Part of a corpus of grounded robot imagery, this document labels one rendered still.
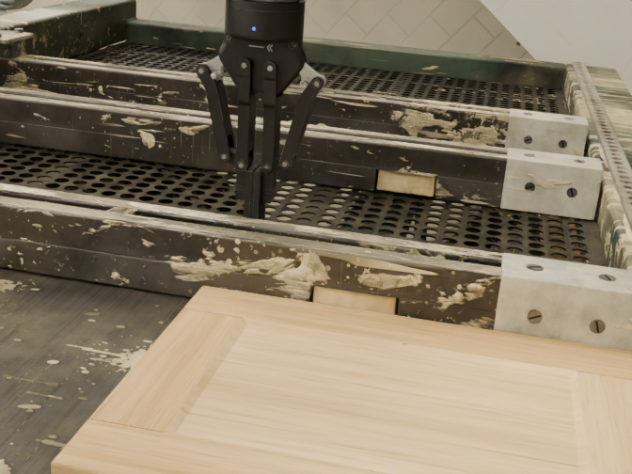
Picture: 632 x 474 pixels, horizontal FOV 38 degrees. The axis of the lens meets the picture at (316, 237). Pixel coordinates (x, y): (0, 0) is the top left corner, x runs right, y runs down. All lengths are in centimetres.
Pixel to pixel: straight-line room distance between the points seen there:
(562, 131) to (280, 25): 76
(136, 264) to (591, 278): 43
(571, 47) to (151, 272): 382
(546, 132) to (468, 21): 457
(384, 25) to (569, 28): 193
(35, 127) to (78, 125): 7
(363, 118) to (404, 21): 464
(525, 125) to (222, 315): 82
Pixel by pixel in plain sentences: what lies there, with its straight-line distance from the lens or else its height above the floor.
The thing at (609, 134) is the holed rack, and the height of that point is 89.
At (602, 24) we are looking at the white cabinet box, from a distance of 456.
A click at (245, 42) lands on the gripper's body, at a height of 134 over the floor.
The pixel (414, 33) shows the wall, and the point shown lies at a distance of 617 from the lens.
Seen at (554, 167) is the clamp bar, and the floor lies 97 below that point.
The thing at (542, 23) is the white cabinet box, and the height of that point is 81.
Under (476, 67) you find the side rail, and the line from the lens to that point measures 225.
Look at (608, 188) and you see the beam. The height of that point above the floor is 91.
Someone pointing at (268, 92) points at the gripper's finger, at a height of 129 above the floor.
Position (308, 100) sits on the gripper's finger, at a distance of 88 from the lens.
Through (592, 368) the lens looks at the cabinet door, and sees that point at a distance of 82.
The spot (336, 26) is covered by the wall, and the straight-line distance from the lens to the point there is 631.
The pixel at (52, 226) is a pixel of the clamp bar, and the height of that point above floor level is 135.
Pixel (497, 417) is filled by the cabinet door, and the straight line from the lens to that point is 73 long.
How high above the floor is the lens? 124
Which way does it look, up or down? 5 degrees down
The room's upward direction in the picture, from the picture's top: 45 degrees counter-clockwise
